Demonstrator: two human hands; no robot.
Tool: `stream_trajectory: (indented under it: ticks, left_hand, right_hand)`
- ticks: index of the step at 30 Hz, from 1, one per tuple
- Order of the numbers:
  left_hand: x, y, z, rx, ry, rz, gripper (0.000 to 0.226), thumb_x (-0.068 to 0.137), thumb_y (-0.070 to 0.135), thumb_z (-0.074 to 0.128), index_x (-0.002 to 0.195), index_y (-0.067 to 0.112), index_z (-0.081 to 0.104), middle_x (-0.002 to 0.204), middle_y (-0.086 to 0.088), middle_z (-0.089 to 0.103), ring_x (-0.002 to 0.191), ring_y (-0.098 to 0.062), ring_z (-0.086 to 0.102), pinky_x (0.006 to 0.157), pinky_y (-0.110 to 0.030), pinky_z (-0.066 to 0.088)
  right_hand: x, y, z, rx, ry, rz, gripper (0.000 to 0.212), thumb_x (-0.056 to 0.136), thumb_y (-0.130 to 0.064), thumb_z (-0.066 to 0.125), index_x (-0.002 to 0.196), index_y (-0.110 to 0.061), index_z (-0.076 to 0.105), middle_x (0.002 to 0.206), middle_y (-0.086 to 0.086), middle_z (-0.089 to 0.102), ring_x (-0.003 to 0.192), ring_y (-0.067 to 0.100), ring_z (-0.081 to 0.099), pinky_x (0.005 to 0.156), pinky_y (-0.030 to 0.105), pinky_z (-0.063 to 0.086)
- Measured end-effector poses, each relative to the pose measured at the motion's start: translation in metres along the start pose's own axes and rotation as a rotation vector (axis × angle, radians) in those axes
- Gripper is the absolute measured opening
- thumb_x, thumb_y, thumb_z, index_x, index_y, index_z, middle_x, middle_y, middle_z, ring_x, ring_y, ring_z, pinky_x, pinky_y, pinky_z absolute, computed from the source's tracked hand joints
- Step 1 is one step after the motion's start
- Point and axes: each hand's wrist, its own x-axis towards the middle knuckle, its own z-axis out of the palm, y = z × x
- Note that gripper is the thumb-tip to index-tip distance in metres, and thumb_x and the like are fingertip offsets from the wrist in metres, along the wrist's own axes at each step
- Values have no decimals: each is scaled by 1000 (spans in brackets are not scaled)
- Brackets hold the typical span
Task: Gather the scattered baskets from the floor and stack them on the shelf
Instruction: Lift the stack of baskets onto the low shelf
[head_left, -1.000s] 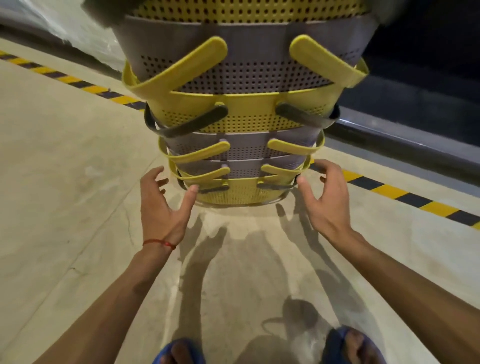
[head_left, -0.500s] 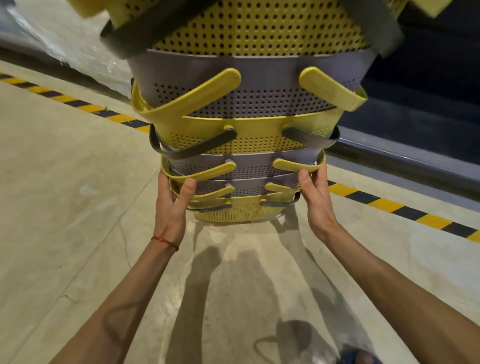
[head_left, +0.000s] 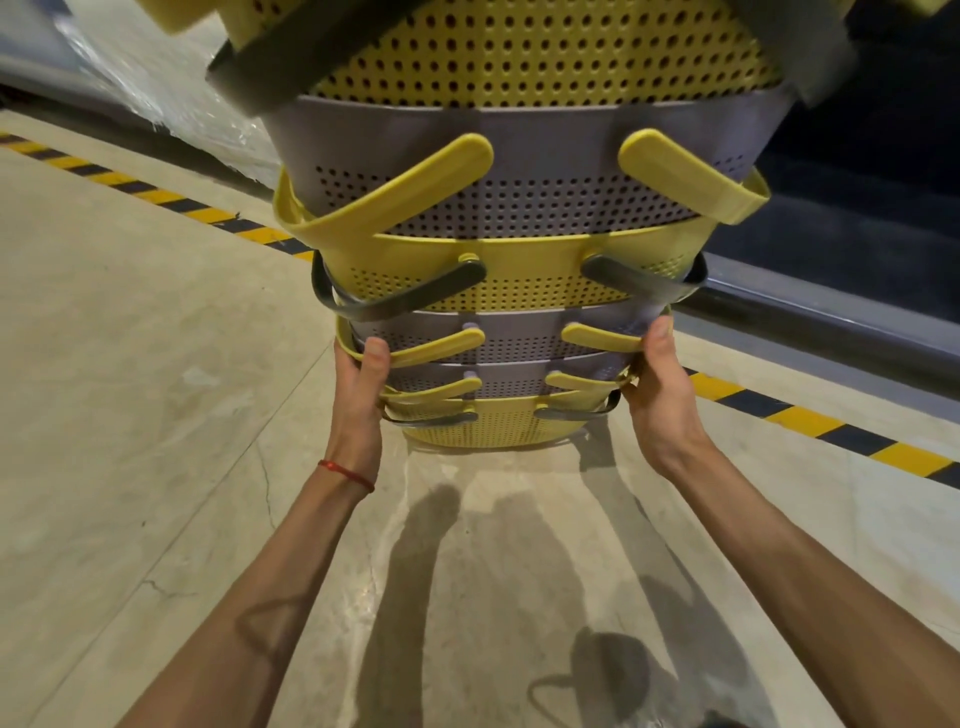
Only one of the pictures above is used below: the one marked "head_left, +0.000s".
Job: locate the clear plastic wrap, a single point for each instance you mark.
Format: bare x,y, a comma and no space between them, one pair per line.
180,97

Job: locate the person's left forearm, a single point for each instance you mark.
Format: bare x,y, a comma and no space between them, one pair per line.
247,615

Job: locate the person's right forearm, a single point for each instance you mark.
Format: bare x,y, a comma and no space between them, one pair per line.
810,585

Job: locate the stack of nested baskets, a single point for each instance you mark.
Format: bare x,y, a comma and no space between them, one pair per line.
525,150

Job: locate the person's right hand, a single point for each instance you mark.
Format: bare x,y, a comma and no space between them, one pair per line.
664,412

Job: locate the black metal shelf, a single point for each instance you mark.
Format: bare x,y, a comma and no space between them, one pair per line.
862,247

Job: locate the person's left hand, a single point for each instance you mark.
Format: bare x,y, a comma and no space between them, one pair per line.
356,420

